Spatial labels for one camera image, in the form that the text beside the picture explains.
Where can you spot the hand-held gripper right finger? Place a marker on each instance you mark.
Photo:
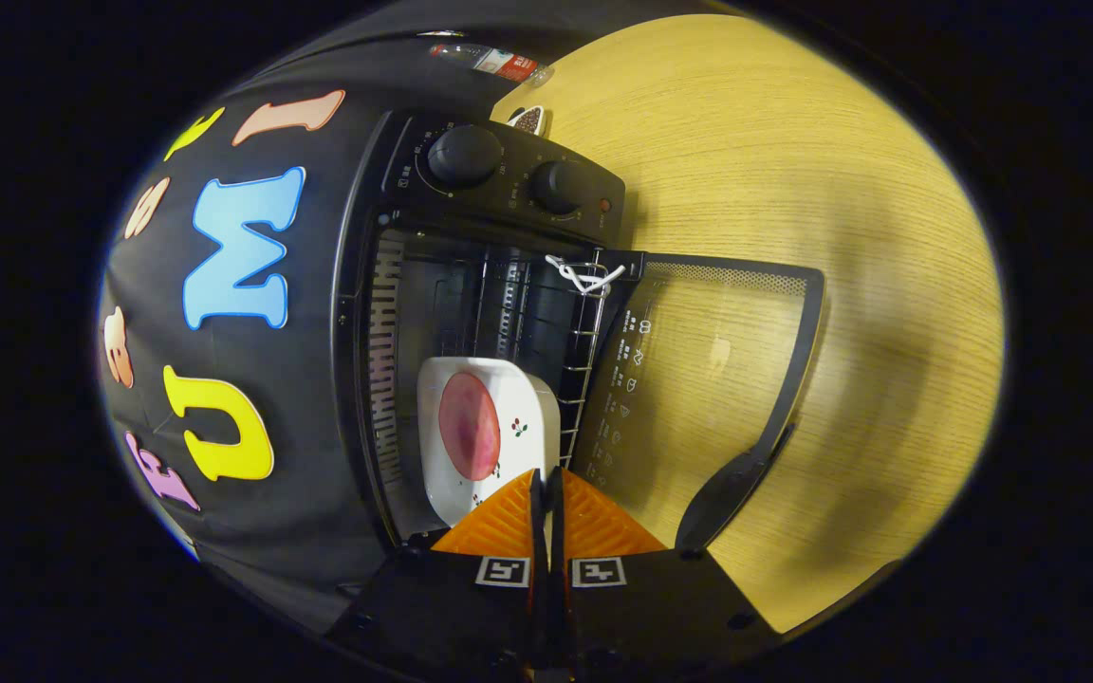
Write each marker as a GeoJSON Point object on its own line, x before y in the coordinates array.
{"type": "Point", "coordinates": [651, 607]}

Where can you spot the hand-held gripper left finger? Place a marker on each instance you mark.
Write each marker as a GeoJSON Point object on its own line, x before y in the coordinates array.
{"type": "Point", "coordinates": [456, 607]}

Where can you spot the pink ham slice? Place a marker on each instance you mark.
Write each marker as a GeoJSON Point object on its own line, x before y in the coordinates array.
{"type": "Point", "coordinates": [469, 427]}

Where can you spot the white rectangular plate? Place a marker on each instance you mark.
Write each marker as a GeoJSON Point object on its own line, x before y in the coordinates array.
{"type": "Point", "coordinates": [527, 408]}

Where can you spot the black toaster oven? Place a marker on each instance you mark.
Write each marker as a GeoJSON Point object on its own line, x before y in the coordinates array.
{"type": "Point", "coordinates": [509, 180]}

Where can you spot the white divided snack dish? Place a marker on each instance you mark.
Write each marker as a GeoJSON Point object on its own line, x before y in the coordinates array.
{"type": "Point", "coordinates": [527, 120]}

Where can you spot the clear plastic water bottle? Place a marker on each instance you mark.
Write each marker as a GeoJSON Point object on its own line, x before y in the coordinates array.
{"type": "Point", "coordinates": [499, 63]}

